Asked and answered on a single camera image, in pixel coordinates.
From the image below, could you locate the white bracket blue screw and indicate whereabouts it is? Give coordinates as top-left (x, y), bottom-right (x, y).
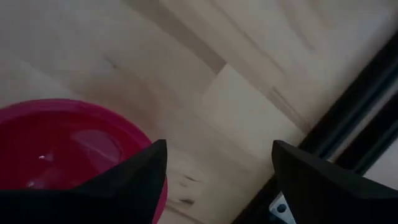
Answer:
top-left (269, 192), bottom-right (296, 224)

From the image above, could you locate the small magenta plastic bowl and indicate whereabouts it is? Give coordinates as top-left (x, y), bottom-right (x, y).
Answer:
top-left (0, 98), bottom-right (169, 224)

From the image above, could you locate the black metal table frame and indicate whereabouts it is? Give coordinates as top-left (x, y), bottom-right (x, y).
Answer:
top-left (231, 29), bottom-right (398, 224)

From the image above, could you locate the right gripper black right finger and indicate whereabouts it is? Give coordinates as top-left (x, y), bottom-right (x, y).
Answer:
top-left (272, 139), bottom-right (398, 224)

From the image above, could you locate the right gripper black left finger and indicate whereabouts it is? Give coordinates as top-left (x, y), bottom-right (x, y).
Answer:
top-left (0, 139), bottom-right (169, 224)

